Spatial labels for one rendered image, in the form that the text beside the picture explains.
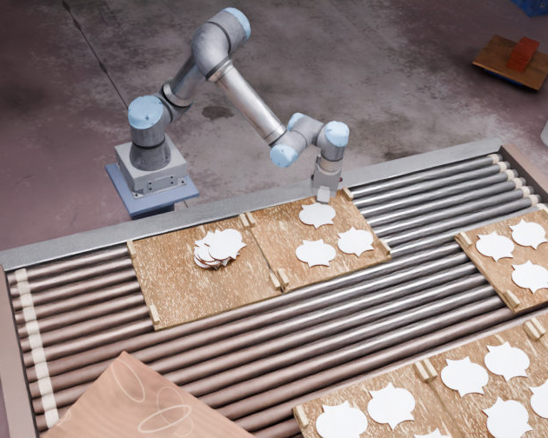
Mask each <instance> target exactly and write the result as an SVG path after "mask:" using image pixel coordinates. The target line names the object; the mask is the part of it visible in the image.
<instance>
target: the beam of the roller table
mask: <svg viewBox="0 0 548 438"><path fill-rule="evenodd" d="M501 145H503V143H502V142H501V141H500V140H499V139H498V138H497V137H496V136H494V137H490V138H486V139H483V140H478V141H475V142H471V143H464V144H460V145H457V146H452V147H449V148H445V149H438V150H434V151H430V152H426V153H423V154H418V155H415V156H408V157H404V158H400V159H397V160H392V161H389V162H385V163H378V164H374V165H371V166H366V167H363V168H359V169H352V170H348V171H344V172H341V176H340V177H342V178H343V181H342V182H340V183H339V184H338V187H337V190H340V189H342V187H346V188H347V189H348V190H351V189H357V188H361V187H364V186H368V185H372V184H375V183H381V182H385V181H390V180H393V179H397V178H400V177H404V176H410V175H414V174H417V173H421V172H425V171H428V170H433V169H439V168H443V167H446V166H450V165H453V164H457V163H463V162H467V161H470V160H475V159H479V158H482V157H486V156H488V155H492V154H497V153H498V150H499V148H500V146H501ZM311 186H312V180H311V179H310V180H306V181H302V182H295V183H292V184H288V185H284V186H280V187H276V188H273V189H266V190H262V191H258V192H254V193H250V194H246V195H242V196H235V197H232V198H228V199H224V200H220V201H216V202H209V203H206V204H202V205H197V206H194V207H190V208H186V209H180V210H176V211H171V212H168V213H164V214H160V215H156V216H149V217H145V218H142V219H138V220H134V221H130V222H123V223H119V224H116V225H111V226H108V227H104V228H100V229H93V230H90V231H85V232H82V233H78V234H74V235H70V236H63V237H59V238H56V239H51V240H48V241H44V242H37V243H33V244H30V245H25V246H22V247H18V248H14V249H7V250H3V251H0V265H1V264H2V265H3V269H4V272H5V274H6V277H7V274H9V273H13V272H15V271H16V270H19V269H30V268H34V267H37V266H41V265H44V264H48V263H53V262H59V261H62V260H66V259H70V258H73V257H77V256H83V255H87V254H91V253H95V252H98V251H102V250H106V249H112V248H115V247H119V246H123V245H126V243H127V241H129V240H132V241H133V242H135V241H139V240H143V239H146V238H151V237H154V236H160V235H165V234H169V233H172V232H176V231H179V230H184V229H190V228H194V227H198V226H202V225H205V224H209V223H214V222H220V221H223V220H228V219H231V218H235V217H239V215H240V214H245V212H247V211H250V213H251V212H254V211H258V210H261V209H268V208H271V207H275V206H278V205H282V204H285V203H288V202H295V201H298V200H302V199H305V198H309V197H312V196H316V195H315V194H311ZM7 280H8V277H7Z"/></svg>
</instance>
